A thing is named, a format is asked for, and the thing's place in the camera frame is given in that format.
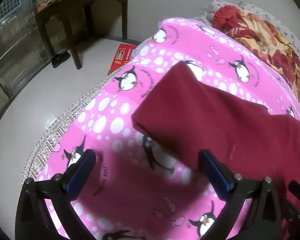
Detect black shoe under table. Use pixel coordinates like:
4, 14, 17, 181
51, 51, 70, 68

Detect red yellow floral blanket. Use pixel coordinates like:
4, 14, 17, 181
212, 5, 300, 104

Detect grey floral pillow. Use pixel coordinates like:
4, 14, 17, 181
194, 0, 300, 60

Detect maroon red shirt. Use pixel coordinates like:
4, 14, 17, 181
132, 62, 300, 207

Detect pink penguin bedsheet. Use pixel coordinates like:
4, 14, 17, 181
24, 18, 300, 239

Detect dark wooden table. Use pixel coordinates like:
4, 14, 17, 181
35, 0, 128, 70

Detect red box on floor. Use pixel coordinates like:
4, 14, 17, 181
108, 43, 137, 75

